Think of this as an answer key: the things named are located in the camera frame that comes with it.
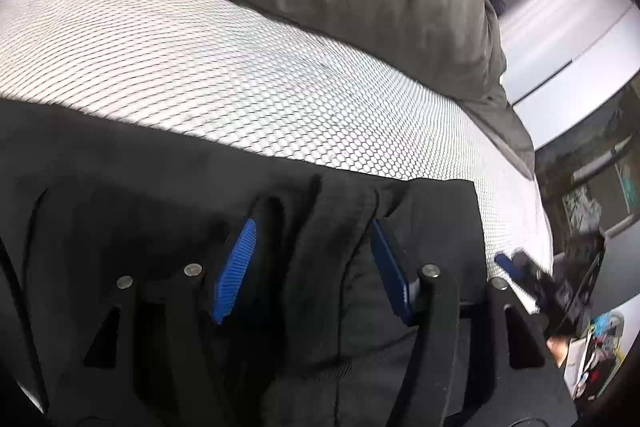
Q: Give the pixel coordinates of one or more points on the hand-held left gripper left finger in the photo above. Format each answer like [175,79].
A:
[232,277]

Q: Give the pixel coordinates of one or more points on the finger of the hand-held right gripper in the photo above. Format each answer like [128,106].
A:
[505,263]

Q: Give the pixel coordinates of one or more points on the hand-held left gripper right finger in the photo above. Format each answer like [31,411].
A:
[395,277]

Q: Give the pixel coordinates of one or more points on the black pants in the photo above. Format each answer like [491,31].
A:
[125,187]

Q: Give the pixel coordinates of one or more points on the person's right hand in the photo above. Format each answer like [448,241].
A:
[559,349]

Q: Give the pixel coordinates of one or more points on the dark wardrobe shelves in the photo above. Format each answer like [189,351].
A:
[590,167]

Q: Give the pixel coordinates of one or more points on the white patterned mattress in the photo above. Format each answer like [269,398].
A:
[200,72]

